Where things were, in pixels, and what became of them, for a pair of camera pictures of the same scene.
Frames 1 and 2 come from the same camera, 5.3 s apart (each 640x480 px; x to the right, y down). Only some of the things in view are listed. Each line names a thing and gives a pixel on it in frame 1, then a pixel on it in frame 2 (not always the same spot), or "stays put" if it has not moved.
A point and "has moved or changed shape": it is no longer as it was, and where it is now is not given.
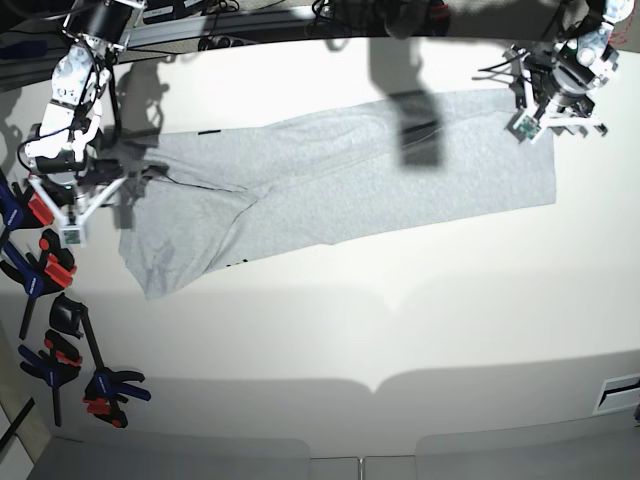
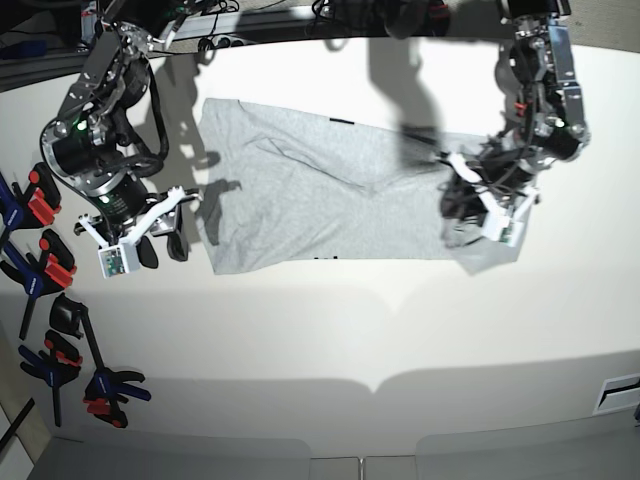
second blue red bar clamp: (54, 269) stays put
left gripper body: (65, 176) → (119, 201)
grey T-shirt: (202, 203) has moved or changed shape
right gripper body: (563, 78) → (496, 172)
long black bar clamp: (107, 389) stays put
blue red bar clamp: (21, 210) stays put
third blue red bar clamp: (59, 365) stays put
